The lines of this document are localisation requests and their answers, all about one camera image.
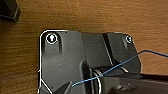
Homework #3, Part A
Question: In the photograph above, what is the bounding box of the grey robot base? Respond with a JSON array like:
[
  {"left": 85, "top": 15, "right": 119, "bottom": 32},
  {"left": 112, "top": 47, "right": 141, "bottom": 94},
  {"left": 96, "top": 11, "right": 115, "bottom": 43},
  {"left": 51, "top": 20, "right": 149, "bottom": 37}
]
[{"left": 37, "top": 29, "right": 145, "bottom": 94}]

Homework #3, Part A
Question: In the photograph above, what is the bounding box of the dark furniture leg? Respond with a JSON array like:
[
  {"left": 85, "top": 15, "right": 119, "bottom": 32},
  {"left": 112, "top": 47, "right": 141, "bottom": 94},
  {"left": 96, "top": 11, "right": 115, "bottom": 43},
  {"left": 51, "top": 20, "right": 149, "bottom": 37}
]
[{"left": 0, "top": 0, "right": 22, "bottom": 24}]

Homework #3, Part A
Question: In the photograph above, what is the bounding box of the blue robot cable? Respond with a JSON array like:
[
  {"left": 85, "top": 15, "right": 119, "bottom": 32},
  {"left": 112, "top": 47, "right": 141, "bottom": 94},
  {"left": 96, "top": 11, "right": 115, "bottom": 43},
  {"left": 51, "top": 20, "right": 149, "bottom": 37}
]
[{"left": 71, "top": 49, "right": 168, "bottom": 88}]

